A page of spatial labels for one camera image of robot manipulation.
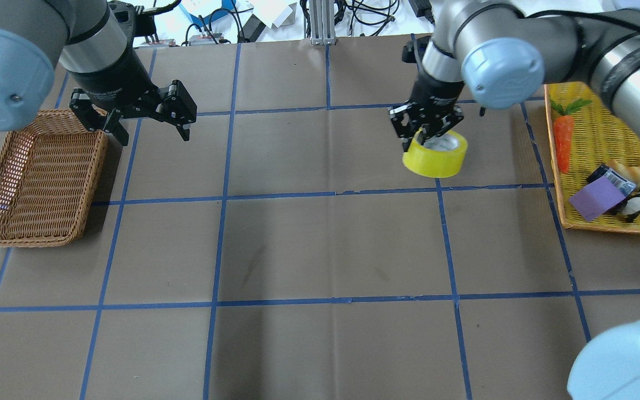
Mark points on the orange toy carrot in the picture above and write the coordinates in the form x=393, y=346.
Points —
x=563, y=127

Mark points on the aluminium frame post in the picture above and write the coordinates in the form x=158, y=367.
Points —
x=319, y=22

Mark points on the purple foam cube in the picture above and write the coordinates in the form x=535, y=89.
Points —
x=596, y=198

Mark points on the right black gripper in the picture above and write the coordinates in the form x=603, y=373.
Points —
x=435, y=90

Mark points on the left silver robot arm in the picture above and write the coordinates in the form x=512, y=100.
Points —
x=94, y=42

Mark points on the black white panda toy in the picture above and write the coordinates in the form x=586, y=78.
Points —
x=629, y=208

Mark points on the black white small bottle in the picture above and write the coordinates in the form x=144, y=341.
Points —
x=625, y=186

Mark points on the yellow tape roll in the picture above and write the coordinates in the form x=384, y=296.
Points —
x=440, y=160

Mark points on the brown wicker basket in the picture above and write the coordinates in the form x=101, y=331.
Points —
x=49, y=173

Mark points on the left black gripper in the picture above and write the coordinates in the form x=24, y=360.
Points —
x=110, y=73

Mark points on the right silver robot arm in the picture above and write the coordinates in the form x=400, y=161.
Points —
x=504, y=56

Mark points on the blue box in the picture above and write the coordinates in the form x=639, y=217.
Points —
x=206, y=13

